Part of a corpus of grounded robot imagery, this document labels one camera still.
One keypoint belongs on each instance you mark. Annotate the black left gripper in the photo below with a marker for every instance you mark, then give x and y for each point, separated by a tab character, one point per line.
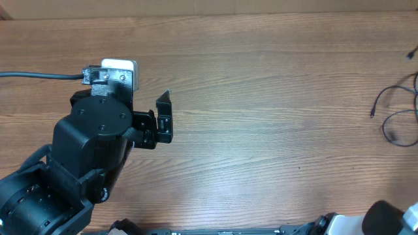
143	121

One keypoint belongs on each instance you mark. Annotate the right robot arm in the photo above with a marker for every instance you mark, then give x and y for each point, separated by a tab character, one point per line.
382	218

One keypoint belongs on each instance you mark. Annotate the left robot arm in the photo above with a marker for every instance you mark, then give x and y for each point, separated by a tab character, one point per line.
56	188

